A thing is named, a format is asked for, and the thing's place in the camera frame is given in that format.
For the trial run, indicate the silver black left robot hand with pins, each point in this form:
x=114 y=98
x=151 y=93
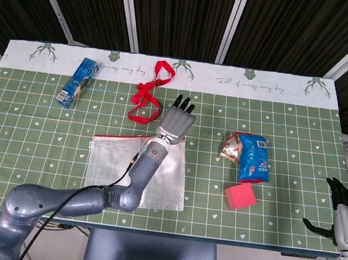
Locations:
x=176 y=122

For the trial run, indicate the clear zip mesh pouch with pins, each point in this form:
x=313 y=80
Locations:
x=110 y=160

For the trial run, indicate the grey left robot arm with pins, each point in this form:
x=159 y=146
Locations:
x=89 y=200

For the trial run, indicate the blue snack bag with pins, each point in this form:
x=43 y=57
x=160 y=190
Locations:
x=254 y=162

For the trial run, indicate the pink foam cube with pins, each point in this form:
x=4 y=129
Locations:
x=240 y=196

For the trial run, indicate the blue rectangular carton box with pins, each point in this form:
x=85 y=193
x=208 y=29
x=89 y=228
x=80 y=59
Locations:
x=78 y=83

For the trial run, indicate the green grid tablecloth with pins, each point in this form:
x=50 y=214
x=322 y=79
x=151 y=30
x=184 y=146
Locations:
x=287 y=134

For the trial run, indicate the grey robot torso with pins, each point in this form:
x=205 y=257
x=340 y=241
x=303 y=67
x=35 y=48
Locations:
x=152 y=257

